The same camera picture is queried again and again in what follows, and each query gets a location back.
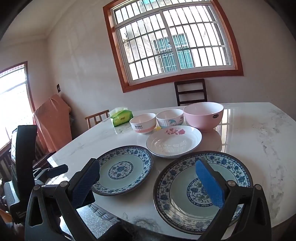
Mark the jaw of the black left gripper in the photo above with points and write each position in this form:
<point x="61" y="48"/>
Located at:
<point x="42" y="175"/>

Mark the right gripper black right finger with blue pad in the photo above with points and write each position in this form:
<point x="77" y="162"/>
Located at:
<point x="254" y="221"/>

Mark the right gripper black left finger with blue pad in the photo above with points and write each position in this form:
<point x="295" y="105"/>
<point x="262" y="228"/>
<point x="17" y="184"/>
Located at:
<point x="52" y="209"/>

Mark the large blue floral plate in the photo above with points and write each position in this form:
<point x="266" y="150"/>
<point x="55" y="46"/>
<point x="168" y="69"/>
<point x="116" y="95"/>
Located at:
<point x="179" y="196"/>

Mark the small blue floral plate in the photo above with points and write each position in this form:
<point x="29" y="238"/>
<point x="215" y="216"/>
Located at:
<point x="122" y="169"/>

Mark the white plate pink flowers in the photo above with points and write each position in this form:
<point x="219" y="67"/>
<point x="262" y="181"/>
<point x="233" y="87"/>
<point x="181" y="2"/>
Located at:
<point x="174" y="141"/>

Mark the large pink bowl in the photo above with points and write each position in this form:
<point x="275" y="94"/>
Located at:
<point x="204" y="116"/>

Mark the white bowl pink stripe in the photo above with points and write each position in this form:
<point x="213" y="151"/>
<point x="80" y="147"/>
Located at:
<point x="144" y="123"/>

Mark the white bowl cartoon print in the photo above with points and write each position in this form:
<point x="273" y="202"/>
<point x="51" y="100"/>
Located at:
<point x="170" y="117"/>

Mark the orange cloth covered furniture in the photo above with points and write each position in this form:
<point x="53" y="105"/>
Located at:
<point x="53" y="121"/>

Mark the side window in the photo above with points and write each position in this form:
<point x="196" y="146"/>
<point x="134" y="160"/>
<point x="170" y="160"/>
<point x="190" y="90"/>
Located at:
<point x="16" y="101"/>

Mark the light wooden chair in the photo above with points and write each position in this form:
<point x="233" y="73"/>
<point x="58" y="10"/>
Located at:
<point x="96" y="118"/>

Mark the green tissue pack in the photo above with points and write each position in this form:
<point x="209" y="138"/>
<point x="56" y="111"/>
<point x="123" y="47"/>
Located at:
<point x="120" y="115"/>

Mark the dark wooden chair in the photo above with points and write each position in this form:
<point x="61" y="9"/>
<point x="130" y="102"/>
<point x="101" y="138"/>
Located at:
<point x="200" y="93"/>

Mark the large barred window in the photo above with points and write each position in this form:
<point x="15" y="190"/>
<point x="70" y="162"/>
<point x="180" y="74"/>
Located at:
<point x="158" y="42"/>

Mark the black wall switch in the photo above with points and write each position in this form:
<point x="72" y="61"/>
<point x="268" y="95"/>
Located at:
<point x="58" y="88"/>

